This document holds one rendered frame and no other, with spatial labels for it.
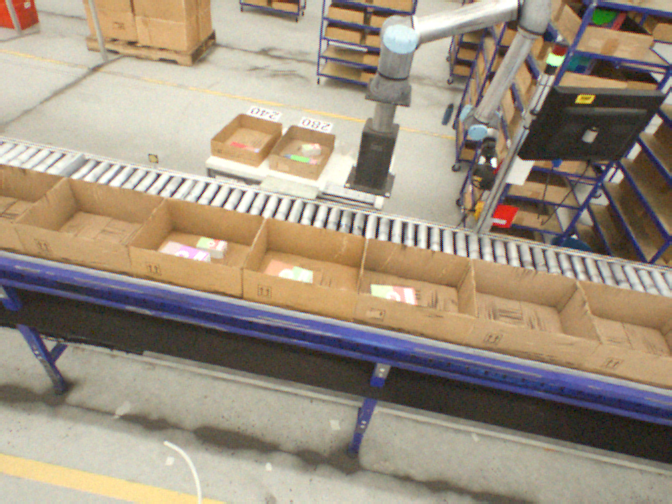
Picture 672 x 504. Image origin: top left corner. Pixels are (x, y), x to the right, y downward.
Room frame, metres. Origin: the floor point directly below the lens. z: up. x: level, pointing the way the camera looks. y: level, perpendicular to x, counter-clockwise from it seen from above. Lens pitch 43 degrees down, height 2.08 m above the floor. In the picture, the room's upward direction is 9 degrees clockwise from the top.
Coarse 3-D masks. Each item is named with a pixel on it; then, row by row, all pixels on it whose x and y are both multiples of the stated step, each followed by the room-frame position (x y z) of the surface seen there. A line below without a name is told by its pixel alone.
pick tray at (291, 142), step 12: (288, 132) 2.38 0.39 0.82; (300, 132) 2.42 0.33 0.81; (312, 132) 2.42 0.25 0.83; (324, 132) 2.40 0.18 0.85; (276, 144) 2.17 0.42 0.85; (288, 144) 2.35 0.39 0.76; (300, 144) 2.38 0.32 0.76; (312, 144) 2.40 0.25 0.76; (324, 144) 2.40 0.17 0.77; (276, 156) 2.05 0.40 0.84; (300, 156) 2.24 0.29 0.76; (312, 156) 2.26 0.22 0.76; (324, 156) 2.14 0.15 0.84; (276, 168) 2.05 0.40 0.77; (288, 168) 2.04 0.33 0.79; (300, 168) 2.03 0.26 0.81; (312, 168) 2.02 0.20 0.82; (312, 180) 2.02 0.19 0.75
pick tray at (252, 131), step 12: (240, 120) 2.47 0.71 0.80; (252, 120) 2.46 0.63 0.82; (264, 120) 2.45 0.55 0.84; (228, 132) 2.31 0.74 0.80; (240, 132) 2.40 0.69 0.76; (252, 132) 2.42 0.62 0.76; (264, 132) 2.44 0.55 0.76; (276, 132) 2.32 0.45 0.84; (216, 144) 2.09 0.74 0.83; (228, 144) 2.24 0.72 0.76; (252, 144) 2.28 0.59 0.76; (264, 144) 2.15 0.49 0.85; (216, 156) 2.09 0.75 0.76; (228, 156) 2.08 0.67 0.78; (240, 156) 2.07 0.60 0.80; (252, 156) 2.06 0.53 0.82; (264, 156) 2.15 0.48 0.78
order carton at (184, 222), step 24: (168, 216) 1.28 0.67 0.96; (192, 216) 1.29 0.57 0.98; (216, 216) 1.28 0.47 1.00; (240, 216) 1.28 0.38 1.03; (144, 240) 1.10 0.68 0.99; (168, 240) 1.23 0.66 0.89; (192, 240) 1.25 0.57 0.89; (240, 240) 1.28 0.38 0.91; (144, 264) 1.00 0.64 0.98; (168, 264) 1.00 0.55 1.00; (192, 264) 0.99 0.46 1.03; (216, 264) 0.99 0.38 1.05; (240, 264) 1.16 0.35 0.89; (192, 288) 0.99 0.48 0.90; (216, 288) 0.99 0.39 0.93; (240, 288) 0.98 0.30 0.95
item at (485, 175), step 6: (474, 168) 1.84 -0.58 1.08; (480, 168) 1.84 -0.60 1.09; (486, 168) 1.84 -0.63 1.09; (492, 168) 1.86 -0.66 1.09; (474, 174) 1.83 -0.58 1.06; (480, 174) 1.82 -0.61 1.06; (486, 174) 1.82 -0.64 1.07; (492, 174) 1.82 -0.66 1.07; (480, 180) 1.85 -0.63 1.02; (486, 180) 1.83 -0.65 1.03; (492, 180) 1.82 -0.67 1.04; (486, 186) 1.84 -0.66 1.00
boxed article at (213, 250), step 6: (204, 240) 1.22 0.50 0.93; (210, 240) 1.22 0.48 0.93; (216, 240) 1.23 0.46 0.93; (198, 246) 1.18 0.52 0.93; (204, 246) 1.18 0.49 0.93; (210, 246) 1.19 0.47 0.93; (216, 246) 1.19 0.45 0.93; (222, 246) 1.20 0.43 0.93; (210, 252) 1.18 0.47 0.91; (216, 252) 1.18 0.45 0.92; (222, 252) 1.18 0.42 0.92
